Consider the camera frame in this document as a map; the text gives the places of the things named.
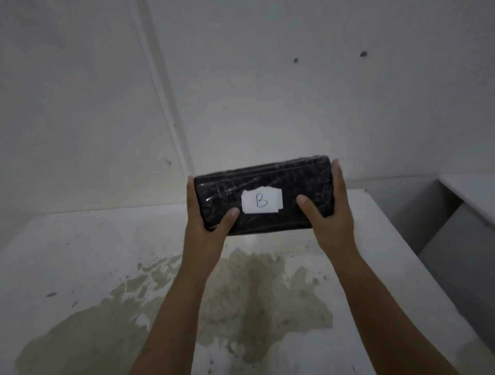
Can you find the white side table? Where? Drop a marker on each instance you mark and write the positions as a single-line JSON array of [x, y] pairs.
[[460, 247]]

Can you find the person's right forearm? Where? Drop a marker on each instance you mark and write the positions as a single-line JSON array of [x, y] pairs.
[[386, 320]]

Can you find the black package torn white label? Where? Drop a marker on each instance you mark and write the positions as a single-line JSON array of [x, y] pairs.
[[232, 185]]

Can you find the person's left hand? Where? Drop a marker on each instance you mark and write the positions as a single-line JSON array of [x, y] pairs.
[[201, 247]]

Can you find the person's right hand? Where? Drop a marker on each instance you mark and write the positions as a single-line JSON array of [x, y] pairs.
[[338, 232]]

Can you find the person's left forearm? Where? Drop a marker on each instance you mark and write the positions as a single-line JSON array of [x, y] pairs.
[[174, 320]]

